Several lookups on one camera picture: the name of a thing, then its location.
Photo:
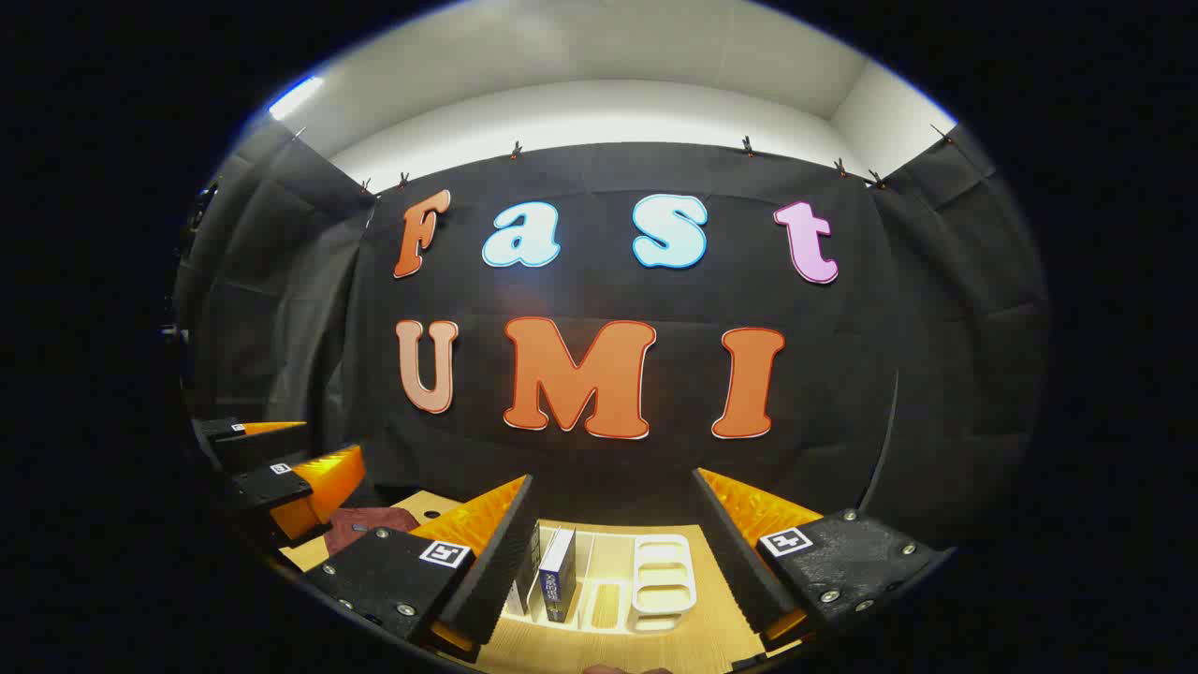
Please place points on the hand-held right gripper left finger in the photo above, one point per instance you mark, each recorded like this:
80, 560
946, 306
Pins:
501, 552

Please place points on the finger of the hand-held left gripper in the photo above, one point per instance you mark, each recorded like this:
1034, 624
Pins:
257, 447
271, 489

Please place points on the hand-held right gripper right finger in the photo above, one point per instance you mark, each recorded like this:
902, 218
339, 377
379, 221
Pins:
730, 552

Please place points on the white spine book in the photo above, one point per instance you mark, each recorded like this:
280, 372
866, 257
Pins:
524, 571

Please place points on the blue spine book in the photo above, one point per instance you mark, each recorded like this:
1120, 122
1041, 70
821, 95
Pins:
559, 576

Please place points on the cream bookshelf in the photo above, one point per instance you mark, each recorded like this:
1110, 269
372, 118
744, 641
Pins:
663, 576

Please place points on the maroon schoolbag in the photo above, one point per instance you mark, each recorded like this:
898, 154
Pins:
360, 526

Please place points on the row of small cloth clamps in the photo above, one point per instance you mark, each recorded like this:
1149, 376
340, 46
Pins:
747, 146

